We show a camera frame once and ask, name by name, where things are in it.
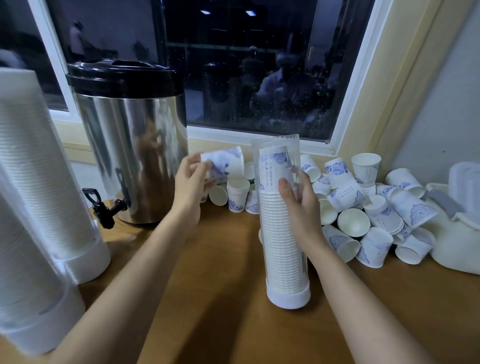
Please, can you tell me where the person's right hand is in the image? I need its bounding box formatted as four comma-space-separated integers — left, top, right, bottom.
277, 166, 327, 255

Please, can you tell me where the person's left hand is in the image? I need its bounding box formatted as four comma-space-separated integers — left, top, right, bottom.
172, 152, 219, 226

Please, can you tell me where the nested stack of paper cups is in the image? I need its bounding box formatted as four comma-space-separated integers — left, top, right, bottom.
0, 93, 99, 260
0, 202, 72, 324
257, 146, 309, 295

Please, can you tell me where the single blue-printed paper cup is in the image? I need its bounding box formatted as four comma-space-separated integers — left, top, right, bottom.
201, 146, 246, 185

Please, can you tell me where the pile of paper cups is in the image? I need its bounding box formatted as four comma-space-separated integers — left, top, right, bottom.
198, 152, 438, 269

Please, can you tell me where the person's right forearm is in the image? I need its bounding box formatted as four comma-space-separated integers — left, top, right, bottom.
303, 240, 436, 364

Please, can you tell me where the person's left forearm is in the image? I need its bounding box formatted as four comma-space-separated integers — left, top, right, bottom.
48, 210, 200, 364

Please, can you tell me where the stainless steel water dispenser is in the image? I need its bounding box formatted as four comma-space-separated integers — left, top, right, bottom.
66, 60, 189, 230

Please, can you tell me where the white framed window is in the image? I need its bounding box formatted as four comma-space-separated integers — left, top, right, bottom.
0, 0, 466, 162

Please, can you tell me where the translucent plastic box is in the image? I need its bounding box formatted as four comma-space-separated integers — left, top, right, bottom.
424, 182, 480, 276

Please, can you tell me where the white plastic lid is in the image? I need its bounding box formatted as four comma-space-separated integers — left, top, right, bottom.
448, 161, 480, 224

